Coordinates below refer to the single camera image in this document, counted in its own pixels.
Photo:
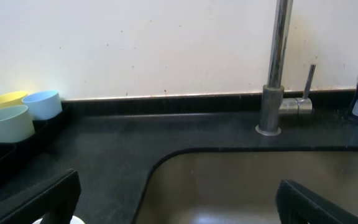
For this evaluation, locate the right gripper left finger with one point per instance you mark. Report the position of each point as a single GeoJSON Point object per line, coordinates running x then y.
{"type": "Point", "coordinates": [36, 199]}

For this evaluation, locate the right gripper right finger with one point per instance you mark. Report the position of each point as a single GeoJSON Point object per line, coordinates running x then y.
{"type": "Point", "coordinates": [303, 208]}

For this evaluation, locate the white cup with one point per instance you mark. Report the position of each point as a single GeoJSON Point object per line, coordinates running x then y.
{"type": "Point", "coordinates": [77, 221]}

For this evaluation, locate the steel sink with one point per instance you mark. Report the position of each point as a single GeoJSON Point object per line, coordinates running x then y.
{"type": "Point", "coordinates": [228, 186]}

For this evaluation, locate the green cup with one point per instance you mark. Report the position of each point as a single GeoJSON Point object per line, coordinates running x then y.
{"type": "Point", "coordinates": [9, 124]}

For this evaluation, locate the blue cup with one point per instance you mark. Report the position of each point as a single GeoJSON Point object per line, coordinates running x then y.
{"type": "Point", "coordinates": [43, 104]}

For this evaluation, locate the yellow cup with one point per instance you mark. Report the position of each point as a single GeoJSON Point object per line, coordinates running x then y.
{"type": "Point", "coordinates": [8, 99]}

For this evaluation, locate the steel tap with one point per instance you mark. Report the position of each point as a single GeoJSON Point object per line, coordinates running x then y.
{"type": "Point", "coordinates": [270, 105]}

